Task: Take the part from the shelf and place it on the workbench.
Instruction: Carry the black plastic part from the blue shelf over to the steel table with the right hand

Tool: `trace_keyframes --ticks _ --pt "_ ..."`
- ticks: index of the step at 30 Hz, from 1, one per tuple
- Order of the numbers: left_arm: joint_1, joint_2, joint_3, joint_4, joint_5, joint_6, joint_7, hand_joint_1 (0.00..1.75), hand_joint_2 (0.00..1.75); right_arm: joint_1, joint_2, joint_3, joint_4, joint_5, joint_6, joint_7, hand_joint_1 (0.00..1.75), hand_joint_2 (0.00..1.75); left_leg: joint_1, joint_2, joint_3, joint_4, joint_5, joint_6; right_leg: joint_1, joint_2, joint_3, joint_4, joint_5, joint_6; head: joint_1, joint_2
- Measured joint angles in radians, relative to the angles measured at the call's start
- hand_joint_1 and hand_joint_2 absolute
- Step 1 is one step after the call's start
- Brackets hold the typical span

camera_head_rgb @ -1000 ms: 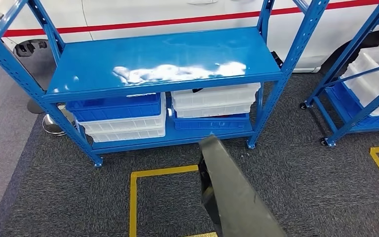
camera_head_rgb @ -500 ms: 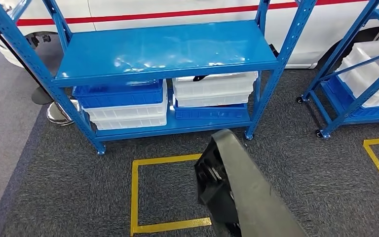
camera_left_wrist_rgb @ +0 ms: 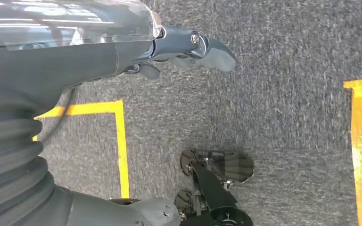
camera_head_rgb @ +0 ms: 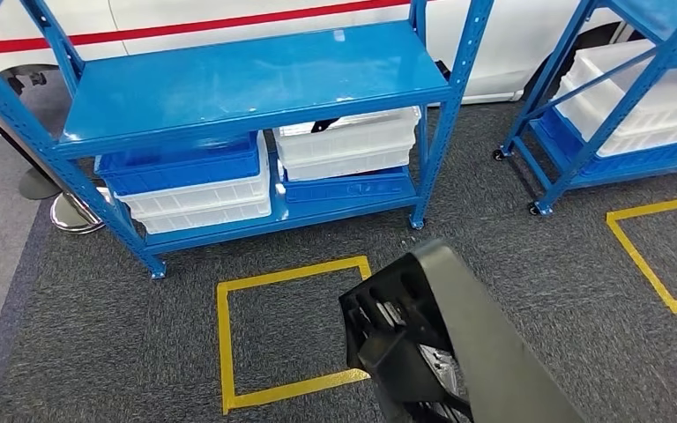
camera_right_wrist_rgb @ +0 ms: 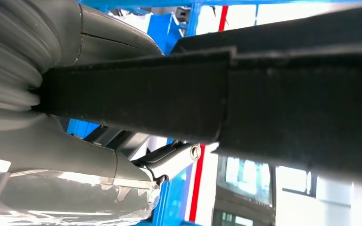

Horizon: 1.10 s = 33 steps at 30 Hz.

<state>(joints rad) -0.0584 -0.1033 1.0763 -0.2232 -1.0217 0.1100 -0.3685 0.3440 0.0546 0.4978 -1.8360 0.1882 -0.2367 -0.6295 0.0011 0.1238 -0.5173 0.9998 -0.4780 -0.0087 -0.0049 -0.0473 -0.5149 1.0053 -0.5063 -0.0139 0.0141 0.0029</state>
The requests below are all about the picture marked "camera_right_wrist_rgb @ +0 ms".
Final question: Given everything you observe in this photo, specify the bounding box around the blue metal shelf rack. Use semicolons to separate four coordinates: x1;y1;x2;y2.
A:
65;0;362;226

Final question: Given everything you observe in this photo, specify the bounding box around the red barrier belt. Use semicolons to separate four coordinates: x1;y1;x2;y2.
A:
187;5;229;223

